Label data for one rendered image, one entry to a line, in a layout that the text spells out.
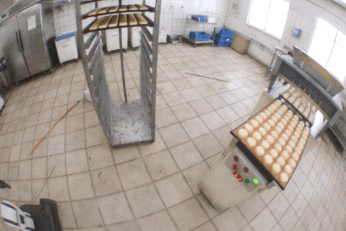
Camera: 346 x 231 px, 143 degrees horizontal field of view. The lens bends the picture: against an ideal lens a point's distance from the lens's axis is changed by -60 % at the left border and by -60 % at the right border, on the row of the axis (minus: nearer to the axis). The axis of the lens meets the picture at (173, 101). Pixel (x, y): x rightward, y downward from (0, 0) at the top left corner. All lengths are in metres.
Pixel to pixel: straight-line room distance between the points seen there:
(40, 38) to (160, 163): 3.28
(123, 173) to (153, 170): 0.31
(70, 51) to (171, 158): 3.17
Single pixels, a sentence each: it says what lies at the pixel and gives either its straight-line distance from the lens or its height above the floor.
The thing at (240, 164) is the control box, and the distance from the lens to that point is 0.75.
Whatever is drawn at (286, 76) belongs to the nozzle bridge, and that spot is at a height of 1.05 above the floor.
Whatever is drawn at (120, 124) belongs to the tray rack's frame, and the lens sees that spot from 1.67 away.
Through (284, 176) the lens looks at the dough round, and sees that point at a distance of 0.73.
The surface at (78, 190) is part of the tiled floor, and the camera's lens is 1.62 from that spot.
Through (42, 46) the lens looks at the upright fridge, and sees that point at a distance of 3.57.
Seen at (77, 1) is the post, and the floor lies 1.42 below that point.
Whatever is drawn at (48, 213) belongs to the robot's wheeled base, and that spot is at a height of 0.20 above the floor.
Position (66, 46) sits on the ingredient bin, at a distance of 3.69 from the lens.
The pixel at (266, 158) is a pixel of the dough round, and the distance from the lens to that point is 0.70.
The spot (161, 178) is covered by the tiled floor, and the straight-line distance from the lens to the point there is 1.48.
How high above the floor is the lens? 1.40
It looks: 40 degrees down
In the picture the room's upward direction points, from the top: 7 degrees clockwise
